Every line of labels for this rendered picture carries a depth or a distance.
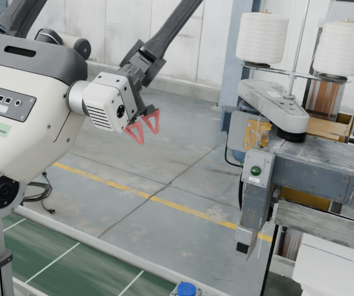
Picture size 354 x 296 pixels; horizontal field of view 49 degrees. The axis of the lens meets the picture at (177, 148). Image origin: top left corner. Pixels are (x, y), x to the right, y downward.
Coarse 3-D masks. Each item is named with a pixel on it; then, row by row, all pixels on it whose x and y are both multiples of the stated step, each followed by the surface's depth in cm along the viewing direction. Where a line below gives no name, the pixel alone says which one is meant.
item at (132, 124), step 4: (132, 120) 122; (128, 124) 117; (132, 124) 117; (136, 124) 116; (140, 124) 117; (128, 128) 119; (140, 128) 117; (128, 132) 119; (132, 132) 120; (140, 132) 118; (132, 136) 120; (140, 136) 119; (136, 140) 120; (140, 140) 120; (140, 144) 121
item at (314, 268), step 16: (304, 240) 131; (320, 240) 129; (304, 256) 133; (320, 256) 131; (336, 256) 128; (352, 256) 125; (304, 272) 135; (320, 272) 132; (336, 272) 129; (352, 272) 127; (304, 288) 134; (320, 288) 134; (336, 288) 131; (352, 288) 128
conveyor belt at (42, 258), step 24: (24, 240) 214; (48, 240) 216; (72, 240) 218; (24, 264) 196; (48, 264) 197; (72, 264) 199; (96, 264) 201; (120, 264) 202; (48, 288) 182; (72, 288) 184; (96, 288) 185; (120, 288) 186; (144, 288) 188; (168, 288) 189
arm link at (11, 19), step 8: (16, 0) 134; (24, 0) 134; (32, 0) 137; (8, 8) 134; (16, 8) 134; (24, 8) 135; (0, 16) 134; (8, 16) 134; (16, 16) 134; (24, 16) 138; (0, 24) 133; (8, 24) 133; (16, 24) 136; (8, 32) 134; (16, 32) 135
